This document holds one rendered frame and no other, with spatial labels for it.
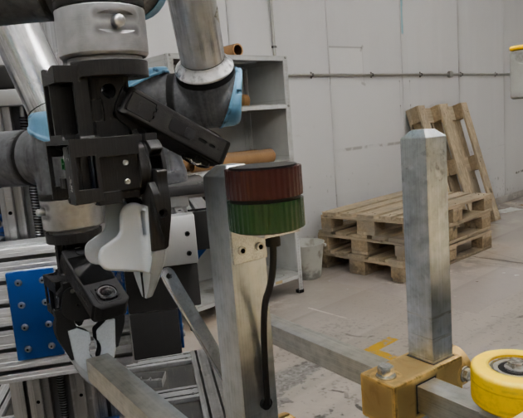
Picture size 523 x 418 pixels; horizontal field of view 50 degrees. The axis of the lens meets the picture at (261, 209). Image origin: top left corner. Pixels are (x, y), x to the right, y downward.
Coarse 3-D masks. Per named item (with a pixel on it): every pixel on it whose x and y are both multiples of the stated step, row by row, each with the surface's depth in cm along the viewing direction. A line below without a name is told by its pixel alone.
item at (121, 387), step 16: (96, 368) 70; (112, 368) 69; (96, 384) 70; (112, 384) 65; (128, 384) 65; (144, 384) 64; (112, 400) 66; (128, 400) 61; (144, 400) 61; (160, 400) 60; (128, 416) 62; (144, 416) 58; (160, 416) 57; (176, 416) 57
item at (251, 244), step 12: (228, 168) 43; (240, 168) 42; (252, 168) 41; (264, 168) 41; (240, 204) 42; (252, 204) 41; (240, 240) 46; (252, 240) 47; (264, 240) 47; (276, 240) 43; (240, 252) 46; (252, 252) 47; (264, 252) 48; (264, 300) 46; (264, 312) 47; (264, 324) 47; (264, 336) 47; (264, 348) 48; (264, 360) 48; (264, 372) 48; (264, 384) 48; (264, 396) 49; (264, 408) 49
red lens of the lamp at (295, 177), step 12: (276, 168) 41; (288, 168) 41; (300, 168) 42; (228, 180) 42; (240, 180) 41; (252, 180) 41; (264, 180) 41; (276, 180) 41; (288, 180) 41; (300, 180) 42; (228, 192) 42; (240, 192) 41; (252, 192) 41; (264, 192) 41; (276, 192) 41; (288, 192) 41; (300, 192) 42
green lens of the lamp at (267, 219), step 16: (240, 208) 42; (256, 208) 41; (272, 208) 41; (288, 208) 41; (304, 208) 44; (240, 224) 42; (256, 224) 41; (272, 224) 41; (288, 224) 42; (304, 224) 43
